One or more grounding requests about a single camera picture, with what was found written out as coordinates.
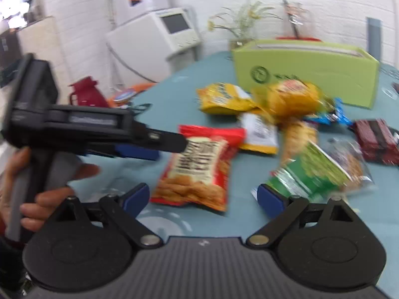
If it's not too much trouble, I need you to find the glass pitcher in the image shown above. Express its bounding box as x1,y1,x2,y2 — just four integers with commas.
281,0,312,39

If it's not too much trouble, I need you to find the orange stool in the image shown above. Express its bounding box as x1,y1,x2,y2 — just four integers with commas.
107,82,156,106

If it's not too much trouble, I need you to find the orange cracker packet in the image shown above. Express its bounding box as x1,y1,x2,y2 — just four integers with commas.
281,120,318,165

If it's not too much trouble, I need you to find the blue and white jar lid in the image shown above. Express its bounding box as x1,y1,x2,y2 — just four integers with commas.
114,89,136,102

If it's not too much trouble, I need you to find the orange-yellow snack bag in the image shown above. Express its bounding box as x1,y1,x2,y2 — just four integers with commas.
252,79,328,125

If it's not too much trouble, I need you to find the yellow snack bag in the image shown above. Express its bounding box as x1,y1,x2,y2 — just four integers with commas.
196,82,259,115

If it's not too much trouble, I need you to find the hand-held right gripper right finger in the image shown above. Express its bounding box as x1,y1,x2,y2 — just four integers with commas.
246,184,359,250

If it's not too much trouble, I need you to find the grey post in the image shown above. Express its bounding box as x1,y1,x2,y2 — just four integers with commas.
366,17,382,61

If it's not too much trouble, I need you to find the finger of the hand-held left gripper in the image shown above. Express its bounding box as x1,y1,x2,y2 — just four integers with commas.
137,124,188,154
87,144,160,161

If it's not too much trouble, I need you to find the beige cabinet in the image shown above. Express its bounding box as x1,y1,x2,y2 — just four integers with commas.
15,15,67,78

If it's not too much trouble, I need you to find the light green cardboard box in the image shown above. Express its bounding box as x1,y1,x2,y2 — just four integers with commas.
232,39,381,110

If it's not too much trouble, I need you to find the white appliance with screen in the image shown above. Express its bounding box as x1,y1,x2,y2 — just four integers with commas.
106,8,203,83

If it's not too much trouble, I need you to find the green pea snack bag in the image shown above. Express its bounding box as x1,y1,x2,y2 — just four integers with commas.
270,142,353,201

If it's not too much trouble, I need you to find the green potted plant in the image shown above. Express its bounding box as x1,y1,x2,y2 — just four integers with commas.
207,1,281,50

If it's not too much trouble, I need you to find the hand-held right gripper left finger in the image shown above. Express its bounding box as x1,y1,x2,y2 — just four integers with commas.
62,183,163,250

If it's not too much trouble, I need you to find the clear cracker packet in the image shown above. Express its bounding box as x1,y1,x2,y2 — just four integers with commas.
324,137,378,194

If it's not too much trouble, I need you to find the person's left hand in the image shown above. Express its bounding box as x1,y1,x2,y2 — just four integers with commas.
0,148,101,232

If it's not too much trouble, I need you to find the white and yellow snack packet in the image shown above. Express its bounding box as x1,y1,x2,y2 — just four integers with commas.
238,113,279,154

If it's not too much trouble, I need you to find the dark red snack bar pack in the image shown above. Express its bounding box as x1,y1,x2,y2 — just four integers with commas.
354,118,399,164

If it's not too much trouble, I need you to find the red thermos jug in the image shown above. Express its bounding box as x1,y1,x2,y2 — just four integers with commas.
69,76,109,108

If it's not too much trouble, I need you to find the blue snack packet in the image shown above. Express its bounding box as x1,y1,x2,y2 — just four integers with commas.
304,98,353,127

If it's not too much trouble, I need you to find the red snack bag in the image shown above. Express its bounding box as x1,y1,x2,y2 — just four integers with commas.
150,125,247,213

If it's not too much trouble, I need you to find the teal printed tablecloth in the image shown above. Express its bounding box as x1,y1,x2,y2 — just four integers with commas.
67,50,399,299

